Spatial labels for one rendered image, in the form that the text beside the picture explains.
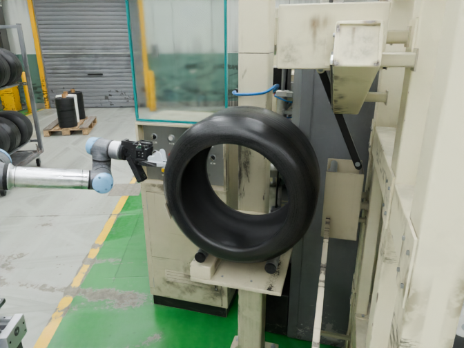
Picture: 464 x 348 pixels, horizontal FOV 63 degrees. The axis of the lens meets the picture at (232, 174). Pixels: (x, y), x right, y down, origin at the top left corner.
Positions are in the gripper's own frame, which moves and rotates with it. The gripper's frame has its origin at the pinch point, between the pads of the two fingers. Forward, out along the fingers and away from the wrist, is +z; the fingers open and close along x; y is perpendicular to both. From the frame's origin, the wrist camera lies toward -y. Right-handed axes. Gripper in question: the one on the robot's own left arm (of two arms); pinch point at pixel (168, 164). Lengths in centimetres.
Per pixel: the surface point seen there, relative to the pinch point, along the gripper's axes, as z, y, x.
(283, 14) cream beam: 43, 57, -33
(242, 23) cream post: 17, 54, 29
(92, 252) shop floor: -116, -138, 107
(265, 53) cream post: 28, 44, 29
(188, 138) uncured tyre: 12.0, 15.5, -10.1
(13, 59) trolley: -341, -14, 275
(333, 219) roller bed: 67, -19, 21
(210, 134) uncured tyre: 20.3, 18.7, -11.3
